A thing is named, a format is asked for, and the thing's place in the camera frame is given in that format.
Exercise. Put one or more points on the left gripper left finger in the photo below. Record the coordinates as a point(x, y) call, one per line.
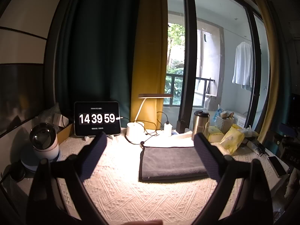
point(45, 204)

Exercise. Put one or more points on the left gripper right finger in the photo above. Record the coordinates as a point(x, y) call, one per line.
point(253, 204)

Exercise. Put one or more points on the purple and grey towel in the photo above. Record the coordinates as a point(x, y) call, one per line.
point(169, 165)

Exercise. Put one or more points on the person's hand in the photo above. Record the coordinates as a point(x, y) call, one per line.
point(151, 222)

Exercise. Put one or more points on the black smartphone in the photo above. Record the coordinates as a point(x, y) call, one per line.
point(277, 166)

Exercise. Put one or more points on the yellow tissue pack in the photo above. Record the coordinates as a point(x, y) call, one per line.
point(232, 140)

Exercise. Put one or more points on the white tablet stand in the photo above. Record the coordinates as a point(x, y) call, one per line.
point(87, 138)

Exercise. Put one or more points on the yellow tissue box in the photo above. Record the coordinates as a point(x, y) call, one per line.
point(214, 134)

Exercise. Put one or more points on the white plastic basket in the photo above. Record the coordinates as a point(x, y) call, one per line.
point(224, 125)

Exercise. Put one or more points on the black tablet clock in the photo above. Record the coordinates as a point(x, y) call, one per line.
point(92, 118)

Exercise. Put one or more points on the stainless steel tumbler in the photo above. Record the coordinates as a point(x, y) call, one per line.
point(201, 123)

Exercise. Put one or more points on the white desk lamp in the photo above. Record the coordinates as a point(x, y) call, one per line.
point(136, 130)

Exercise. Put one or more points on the white charger plug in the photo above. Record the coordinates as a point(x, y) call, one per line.
point(167, 131)

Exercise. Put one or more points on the white hanging shirt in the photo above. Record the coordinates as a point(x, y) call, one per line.
point(243, 66)

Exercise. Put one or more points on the yellow curtain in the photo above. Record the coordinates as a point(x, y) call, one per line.
point(150, 58)

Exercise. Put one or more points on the dark green curtain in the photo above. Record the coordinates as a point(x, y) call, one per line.
point(95, 54)

